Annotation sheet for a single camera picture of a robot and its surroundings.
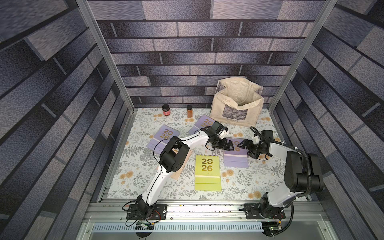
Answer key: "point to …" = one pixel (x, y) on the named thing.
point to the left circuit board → (144, 225)
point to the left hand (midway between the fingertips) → (230, 147)
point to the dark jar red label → (166, 110)
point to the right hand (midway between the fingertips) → (241, 148)
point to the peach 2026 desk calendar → (176, 175)
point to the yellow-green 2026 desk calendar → (207, 176)
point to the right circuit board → (270, 228)
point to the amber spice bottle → (189, 111)
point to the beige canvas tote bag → (237, 101)
